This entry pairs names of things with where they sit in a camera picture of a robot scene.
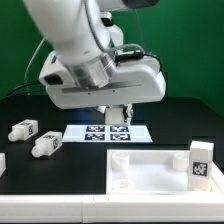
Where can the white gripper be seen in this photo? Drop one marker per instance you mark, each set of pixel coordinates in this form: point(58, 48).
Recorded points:
point(104, 82)

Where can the white square table top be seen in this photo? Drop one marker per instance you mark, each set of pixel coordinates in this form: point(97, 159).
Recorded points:
point(154, 172)

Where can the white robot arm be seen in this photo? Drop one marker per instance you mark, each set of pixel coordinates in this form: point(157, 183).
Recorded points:
point(81, 30)

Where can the white left fence block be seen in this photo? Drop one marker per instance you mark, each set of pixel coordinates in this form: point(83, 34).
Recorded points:
point(2, 163)

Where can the white marker base plate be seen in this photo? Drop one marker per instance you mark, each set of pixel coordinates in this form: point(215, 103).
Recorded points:
point(107, 133)

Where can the white front fence rail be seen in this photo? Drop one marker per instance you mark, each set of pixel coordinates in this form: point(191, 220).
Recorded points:
point(112, 208)

